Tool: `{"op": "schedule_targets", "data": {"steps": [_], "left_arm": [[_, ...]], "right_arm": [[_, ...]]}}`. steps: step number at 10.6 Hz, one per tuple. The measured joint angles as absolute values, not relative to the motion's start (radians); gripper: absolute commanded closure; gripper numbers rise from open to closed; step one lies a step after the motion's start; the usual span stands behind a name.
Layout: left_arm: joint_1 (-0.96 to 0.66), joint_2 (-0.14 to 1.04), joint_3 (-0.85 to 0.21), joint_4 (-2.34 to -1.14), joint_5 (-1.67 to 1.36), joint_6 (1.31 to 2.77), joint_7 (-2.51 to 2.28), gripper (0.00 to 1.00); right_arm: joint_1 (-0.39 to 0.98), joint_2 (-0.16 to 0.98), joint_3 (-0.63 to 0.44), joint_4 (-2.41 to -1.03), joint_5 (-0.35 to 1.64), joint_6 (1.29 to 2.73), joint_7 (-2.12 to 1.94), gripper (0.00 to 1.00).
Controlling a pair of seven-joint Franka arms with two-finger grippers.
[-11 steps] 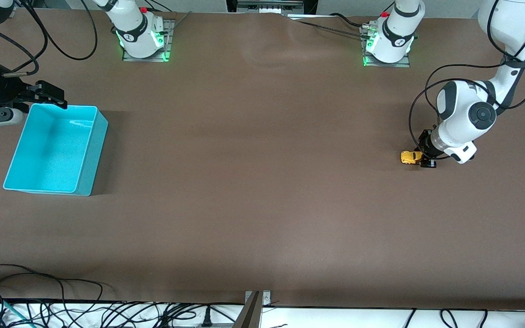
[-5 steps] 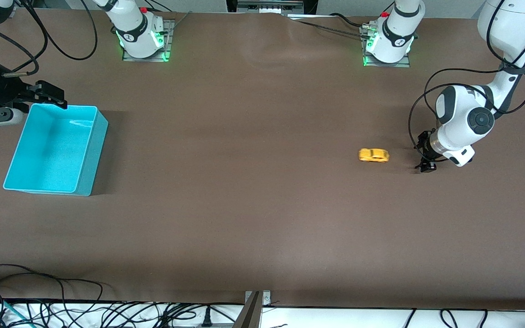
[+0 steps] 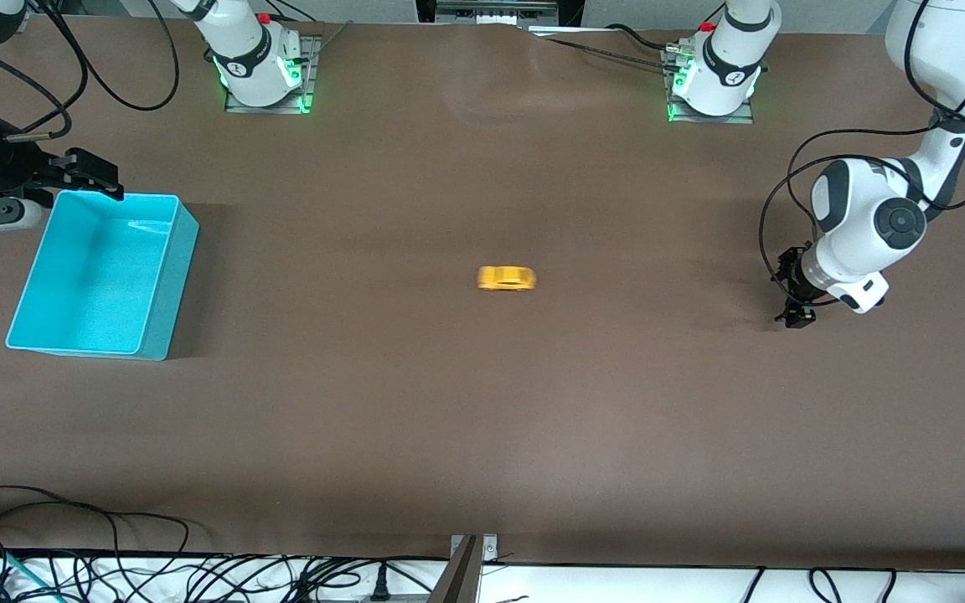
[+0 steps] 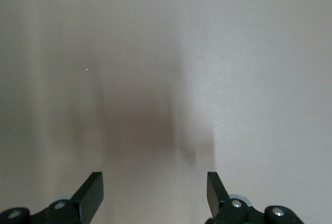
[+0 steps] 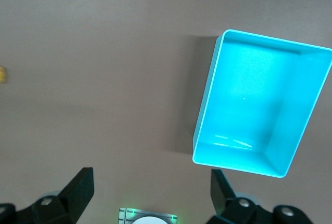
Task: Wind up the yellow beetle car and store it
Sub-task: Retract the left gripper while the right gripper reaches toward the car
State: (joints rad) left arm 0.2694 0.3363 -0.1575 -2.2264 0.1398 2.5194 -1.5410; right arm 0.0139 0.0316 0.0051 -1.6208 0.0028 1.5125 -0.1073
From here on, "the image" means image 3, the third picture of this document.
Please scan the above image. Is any yellow beetle toy car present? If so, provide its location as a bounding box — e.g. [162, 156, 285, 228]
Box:
[477, 265, 539, 293]

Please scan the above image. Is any turquoise plastic bin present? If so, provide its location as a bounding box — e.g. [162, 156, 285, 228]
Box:
[5, 190, 200, 362]

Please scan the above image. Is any black and silver equipment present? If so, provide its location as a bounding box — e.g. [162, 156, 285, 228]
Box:
[415, 0, 586, 28]

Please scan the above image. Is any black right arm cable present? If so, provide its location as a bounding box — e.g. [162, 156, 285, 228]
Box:
[26, 0, 180, 112]
[0, 38, 73, 142]

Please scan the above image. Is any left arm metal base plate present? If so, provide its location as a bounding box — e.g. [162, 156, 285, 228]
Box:
[667, 46, 756, 125]

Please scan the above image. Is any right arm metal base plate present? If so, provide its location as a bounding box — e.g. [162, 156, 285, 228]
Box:
[224, 35, 322, 115]

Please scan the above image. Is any black base cable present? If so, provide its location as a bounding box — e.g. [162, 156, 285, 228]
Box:
[529, 32, 684, 72]
[269, 0, 351, 64]
[604, 23, 680, 53]

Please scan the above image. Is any metal table edge bracket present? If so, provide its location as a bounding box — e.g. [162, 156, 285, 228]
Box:
[449, 533, 499, 564]

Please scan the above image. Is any grey metal post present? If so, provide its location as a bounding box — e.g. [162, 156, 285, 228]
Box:
[426, 536, 481, 603]

